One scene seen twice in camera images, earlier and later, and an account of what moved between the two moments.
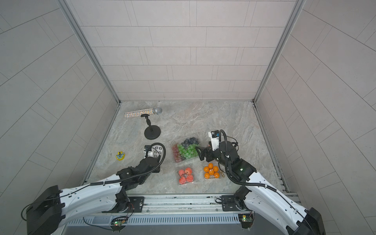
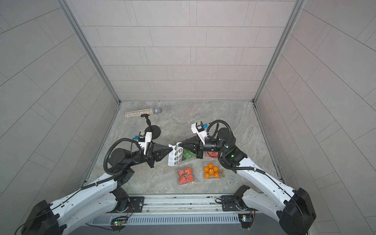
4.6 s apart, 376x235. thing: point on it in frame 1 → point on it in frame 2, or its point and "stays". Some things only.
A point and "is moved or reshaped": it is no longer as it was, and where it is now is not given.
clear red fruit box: x=185 y=176 stays
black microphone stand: x=152 y=132 stays
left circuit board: x=118 y=223 stays
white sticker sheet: x=157 y=150 is moved or reshaped
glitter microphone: x=156 y=110 stays
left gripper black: x=157 y=166 → x=149 y=156
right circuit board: x=247 y=221 stays
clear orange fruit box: x=211 y=171 stays
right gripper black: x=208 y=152 → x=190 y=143
